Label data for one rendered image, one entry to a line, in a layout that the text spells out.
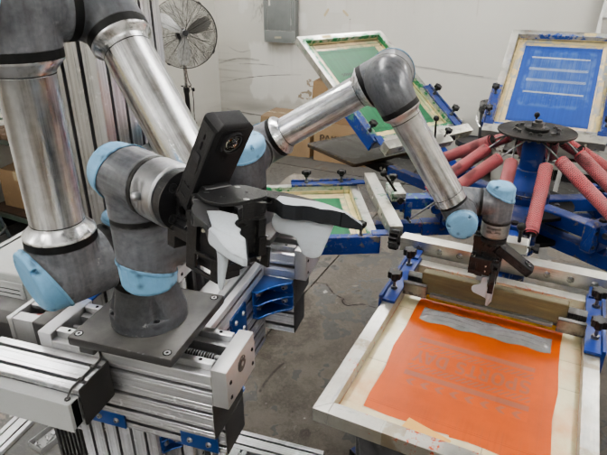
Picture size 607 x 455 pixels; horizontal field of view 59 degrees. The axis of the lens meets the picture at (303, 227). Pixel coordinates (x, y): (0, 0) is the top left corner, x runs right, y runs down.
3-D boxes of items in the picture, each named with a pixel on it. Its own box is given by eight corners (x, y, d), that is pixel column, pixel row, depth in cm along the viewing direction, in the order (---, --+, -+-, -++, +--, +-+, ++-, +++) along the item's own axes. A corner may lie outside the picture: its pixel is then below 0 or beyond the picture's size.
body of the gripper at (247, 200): (275, 268, 57) (206, 233, 65) (282, 190, 54) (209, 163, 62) (219, 287, 52) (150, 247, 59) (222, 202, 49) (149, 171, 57)
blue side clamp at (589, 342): (600, 374, 140) (606, 352, 137) (578, 368, 142) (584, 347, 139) (600, 314, 164) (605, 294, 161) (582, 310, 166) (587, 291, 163)
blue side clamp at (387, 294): (393, 318, 162) (395, 299, 159) (377, 314, 164) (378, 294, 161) (420, 273, 186) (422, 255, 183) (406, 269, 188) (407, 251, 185)
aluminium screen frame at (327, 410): (594, 524, 101) (599, 511, 99) (312, 420, 124) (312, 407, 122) (597, 309, 164) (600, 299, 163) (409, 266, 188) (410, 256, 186)
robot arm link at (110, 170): (142, 191, 75) (134, 131, 71) (189, 214, 68) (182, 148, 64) (88, 208, 69) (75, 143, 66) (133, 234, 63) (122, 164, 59)
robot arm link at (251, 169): (216, 190, 143) (211, 140, 137) (234, 172, 155) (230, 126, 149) (258, 194, 141) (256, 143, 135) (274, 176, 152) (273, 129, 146)
